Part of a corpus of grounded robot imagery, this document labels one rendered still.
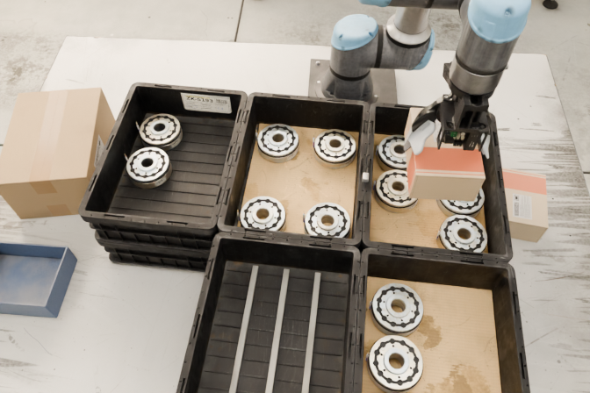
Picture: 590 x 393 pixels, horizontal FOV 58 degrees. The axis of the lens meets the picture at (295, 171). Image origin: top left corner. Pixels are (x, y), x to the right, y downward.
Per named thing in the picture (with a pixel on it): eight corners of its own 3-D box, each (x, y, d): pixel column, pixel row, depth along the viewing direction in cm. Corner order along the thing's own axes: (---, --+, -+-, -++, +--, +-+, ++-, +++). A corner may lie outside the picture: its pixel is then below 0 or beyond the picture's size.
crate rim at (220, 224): (249, 97, 134) (248, 90, 132) (369, 108, 132) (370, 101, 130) (216, 236, 111) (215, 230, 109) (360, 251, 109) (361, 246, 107)
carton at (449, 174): (404, 132, 108) (410, 107, 102) (464, 135, 108) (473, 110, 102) (408, 198, 99) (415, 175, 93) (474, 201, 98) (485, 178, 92)
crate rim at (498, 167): (369, 108, 132) (370, 101, 130) (492, 118, 129) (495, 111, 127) (360, 251, 109) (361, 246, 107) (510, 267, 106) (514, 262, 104)
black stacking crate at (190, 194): (144, 113, 144) (133, 83, 135) (251, 123, 142) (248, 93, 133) (94, 242, 121) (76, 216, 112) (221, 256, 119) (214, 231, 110)
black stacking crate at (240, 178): (253, 123, 142) (249, 93, 133) (363, 133, 139) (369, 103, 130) (223, 256, 119) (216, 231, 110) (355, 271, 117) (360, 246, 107)
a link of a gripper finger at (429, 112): (406, 128, 93) (443, 101, 87) (405, 121, 94) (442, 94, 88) (425, 139, 95) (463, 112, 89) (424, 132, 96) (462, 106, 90)
